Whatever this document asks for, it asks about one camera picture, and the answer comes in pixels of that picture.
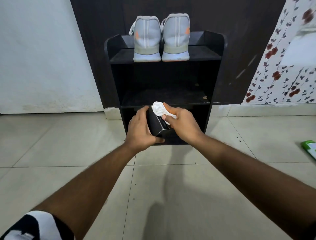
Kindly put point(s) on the black open shelf box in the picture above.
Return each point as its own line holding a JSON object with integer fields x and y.
{"x": 168, "y": 74}

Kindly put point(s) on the green blue white bottle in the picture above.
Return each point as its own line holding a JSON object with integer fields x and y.
{"x": 309, "y": 148}

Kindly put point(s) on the person's right hand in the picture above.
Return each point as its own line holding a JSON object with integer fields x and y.
{"x": 186, "y": 126}

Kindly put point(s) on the dark brown wooden cabinet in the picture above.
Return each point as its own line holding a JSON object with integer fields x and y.
{"x": 98, "y": 49}

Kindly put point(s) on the white floral patterned sheet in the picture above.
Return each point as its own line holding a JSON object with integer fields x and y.
{"x": 284, "y": 81}

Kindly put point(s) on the grey sneaker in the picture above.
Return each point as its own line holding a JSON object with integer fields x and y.
{"x": 176, "y": 29}
{"x": 147, "y": 32}

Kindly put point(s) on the person's left hand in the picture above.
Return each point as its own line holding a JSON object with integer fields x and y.
{"x": 139, "y": 133}

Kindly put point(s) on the clear plastic box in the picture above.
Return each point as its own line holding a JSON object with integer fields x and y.
{"x": 155, "y": 123}

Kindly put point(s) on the person's right forearm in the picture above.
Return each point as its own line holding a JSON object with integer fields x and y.
{"x": 259, "y": 183}

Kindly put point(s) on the zebra striped garment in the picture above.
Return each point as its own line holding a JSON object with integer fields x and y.
{"x": 37, "y": 225}

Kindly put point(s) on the person's left forearm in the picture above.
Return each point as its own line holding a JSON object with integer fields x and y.
{"x": 81, "y": 195}

